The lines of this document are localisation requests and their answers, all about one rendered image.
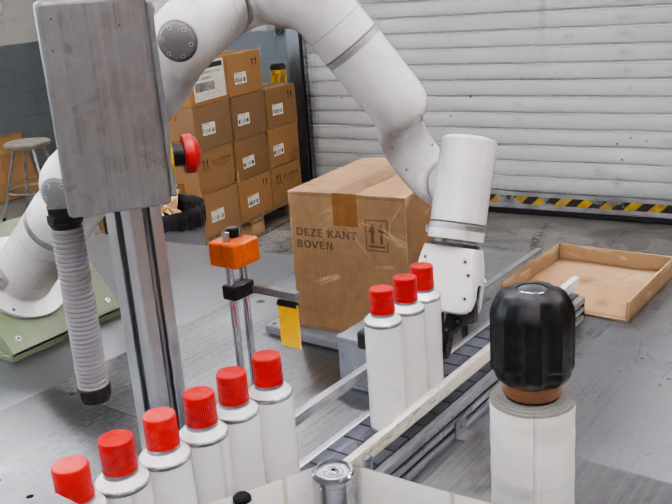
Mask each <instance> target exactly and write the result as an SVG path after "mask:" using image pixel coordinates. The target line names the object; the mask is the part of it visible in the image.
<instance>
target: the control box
mask: <svg viewBox="0 0 672 504"><path fill-rule="evenodd" d="M33 12H34V18H35V24H36V30H37V36H38V41H39V47H40V53H41V59H42V65H43V71H44V77H45V82H46V88H47V94H48V100H49V106H50V112H51V118H52V123H53V129H54V135H55V141H56V147H57V153H58V159H59V164H60V170H61V176H62V182H63V188H64V194H65V200H66V206H67V211H68V214H69V216H70V217H73V218H77V217H84V216H91V215H98V214H105V213H112V212H119V211H126V210H133V209H140V208H147V207H154V206H161V205H167V204H169V203H170V202H171V196H172V197H175V196H177V184H176V177H175V164H174V157H173V150H172V145H171V140H170V136H169V129H168V121H167V113H166V106H165V98H164V90H163V82H162V75H161V67H160V59H159V52H158V44H157V36H156V29H155V21H154V6H152V1H151V0H42V1H37V2H35V3H34V4H33Z"/></svg>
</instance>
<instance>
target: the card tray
mask: <svg viewBox="0 0 672 504"><path fill-rule="evenodd" d="M573 276H577V277H579V287H578V288H576V289H575V290H574V291H573V292H572V293H574V294H578V296H583V297H584V298H585V309H584V315H587V316H593V317H599V318H605V319H611V320H617V321H623V322H629V321H630V320H631V319H632V318H633V317H634V316H635V315H636V313H637V312H638V311H639V310H640V309H641V308H642V307H643V306H644V305H645V304H646V303H647V302H648V301H649V300H650V299H651V298H652V297H653V296H654V295H655V294H656V293H657V292H658V291H659V290H660V289H661V287H662V286H663V285H664V284H665V283H666V282H667V281H668V280H669V279H670V278H671V277H672V256H664V255H655V254H647V253H639V252H631V251H622V250H614V249H606V248H598V247H590V246H581V245H573V244H565V243H557V244H556V245H554V246H553V247H552V248H550V249H549V250H547V251H546V252H544V253H543V255H542V256H540V257H539V258H538V259H536V260H535V261H533V262H532V263H530V264H529V265H527V266H526V267H525V268H523V269H522V270H520V271H519V272H517V273H516V274H515V275H513V276H512V277H510V278H509V279H507V280H506V281H505V282H503V283H502V284H501V288H503V287H506V286H509V285H511V284H512V283H515V282H521V281H526V282H536V281H543V282H549V283H551V284H552V285H554V286H558V287H560V286H562V285H563V284H564V283H565V282H567V281H568V280H569V279H570V278H572V277H573Z"/></svg>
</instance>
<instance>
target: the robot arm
mask: <svg viewBox="0 0 672 504"><path fill-rule="evenodd" d="M154 21H155V29H156V36H157V44H158V52H159V59H160V67H161V75H162V82H163V90H164V98H165V106H166V113H167V121H168V122H169V121H170V120H171V119H172V117H173V116H174V115H175V114H176V112H177V111H178V110H179V109H180V107H181V106H182V105H183V104H184V102H185V101H186V100H187V98H188V97H189V95H190V94H191V92H192V91H193V88H194V86H195V84H196V82H197V80H198V78H199V77H200V76H201V74H202V73H203V72H204V71H205V69H206V68H207V67H208V66H209V65H210V64H211V63H212V62H213V60H214V59H215V58H216V57H217V56H218V55H219V54H220V53H221V52H223V51H224V50H225V49H226V48H227V47H228V46H229V45H230V44H232V43H233V42H234V41H235V40H236V39H237V38H239V37H240V36H241V35H242V34H243V33H245V32H247V31H249V30H251V29H253V28H256V27H259V26H263V25H274V26H277V27H281V28H286V29H294V30H296V31H297V32H299V33H300V34H301V36H302V37H303V38H304V39H305V40H306V42H307V43H308V44H309V45H310V46H311V48H312V49H313V50H314V51H315V52H316V54H317V55H318V56H319V57H320V58H321V60H322V61H323V62H324V63H325V65H326V66H327V67H328V68H329V69H330V71H331V72H332V73H333V74H334V75H335V77H336V78H337V79H338V80H339V81H340V83H341V84H342V85H343V86H344V87H345V89H346V90H347V91H348V92H349V93H350V94H351V96H352V97H353V98H354V99H355V100H356V101H357V103H358V104H359V105H360V106H361V107H362V109H363V110H364V111H365V112H366V113H367V114H368V116H369V117H370V118H371V119H372V121H373V122H374V124H375V126H376V128H377V133H378V139H379V142H380V146H381V149H382V151H383V153H384V155H385V157H386V158H387V160H388V162H389V163H390V165H391V166H392V167H393V169H394V170H395V171H396V172H397V174H398V175H399V176H400V177H401V179H402V180H403V181H404V182H405V183H406V184H407V186H408V187H409V188H410V189H411V190H412V191H413V192H414V194H415V195H416V196H417V197H418V198H420V199H421V200H422V201H423V202H424V203H426V204H427V205H429V206H431V207H432V209H431V216H430V223H429V224H427V225H426V232H428V236H432V237H435V238H434V240H435V241H432V240H430V244H429V243H425V244H424V246H423V249H422V252H421V254H420V257H419V261H418V262H428V263H431V264H432V265H433V276H434V288H435V289H436V290H438V291H439V292H440V293H441V319H442V347H443V359H448V358H449V355H450V354H451V351H452V344H453V336H454V333H457V331H458V330H459V329H460V328H461V327H463V326H464V325H473V324H478V322H479V317H478V313H479V312H480V310H481V306H482V300H483V291H484V254H483V251H481V250H480V247H477V246H476V244H477V243H484V238H485V230H486V222H487V215H488V208H489V201H490V194H491V187H492V180H493V173H494V165H495V158H496V151H497V143H496V142H495V141H494V140H492V139H490V138H487V137H483V136H478V135H471V134H447V135H444V136H443V137H442V138H441V143H440V149H439V147H438V146H437V144H436V143H435V141H434V140H433V138H432V137H431V135H430V133H429V132H428V129H427V127H426V125H425V122H424V119H423V115H424V113H425V111H426V108H427V104H428V98H427V94H426V91H425V89H424V88H423V86H422V84H421V83H420V81H419V80H418V79H417V77H416V76H415V75H414V73H413V72H412V71H411V69H410V68H409V67H408V66H407V64H406V63H405V62H404V60H403V59H402V58H401V56H400V55H399V54H398V53H397V51H396V50H395V49H394V47H393V46H392V45H391V44H390V42H389V41H388V40H387V38H386V37H385V36H384V35H383V33H382V32H381V31H380V29H379V28H378V27H377V26H376V24H375V23H374V22H373V21H372V19H371V18H370V17H369V15H368V14H367V13H366V12H365V10H364V9H363V8H362V7H361V5H360V4H359V3H358V2H357V0H169V1H168V2H167V3H166V4H165V5H164V6H163V7H162V8H161V9H160V10H159V11H158V13H157V14H156V15H155V16H154ZM59 202H66V200H65V194H64V188H63V182H62V176H61V170H60V164H59V159H58V153H57V150H56V151H55V152H54V153H53V154H52V155H51V156H50V157H49V158H48V159H47V161H46V162H45V164H44V166H43V168H42V170H41V172H40V176H39V191H38V192H37V194H36V195H35V196H34V198H33V200H32V201H31V203H30V204H29V206H28V207H27V209H26V211H25V213H24V214H23V216H22V217H21V219H20V221H19V222H18V224H17V226H16V227H15V229H14V231H13V232H12V234H11V235H10V237H2V238H0V311H1V312H3V313H5V314H7V315H10V316H13V317H17V318H23V319H35V318H41V317H45V316H48V315H49V314H51V313H53V312H55V311H56V310H57V309H58V308H59V307H60V306H61V305H62V303H63V300H62V299H63V298H62V293H61V288H60V285H61V284H60V283H59V281H60V280H59V278H58V276H59V275H58V270H57V265H56V262H57V261H56V260H55V258H56V257H55V255H54V253H55V252H54V247H53V242H52V239H53V238H52V237H51V234H52V233H51V232H50V230H51V228H50V227H49V225H48V224H47V218H46V216H47V215H48V213H47V210H46V206H48V205H51V204H55V203H59ZM444 313H447V315H446V318H445V322H444ZM465 314H467V316H466V317H462V315H465Z"/></svg>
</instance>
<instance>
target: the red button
mask: <svg viewBox="0 0 672 504"><path fill-rule="evenodd" d="M171 145H172V150H173V157H174V164H175V167H178V166H183V168H184V171H185V173H188V174H189V173H195V172H196V171H197V170H198V168H199V167H200V165H201V151H200V147H199V144H198V141H197V139H196V138H195V137H193V136H192V135H191V134H190V133H189V134H182V135H180V139H179V143H176V144H171Z"/></svg>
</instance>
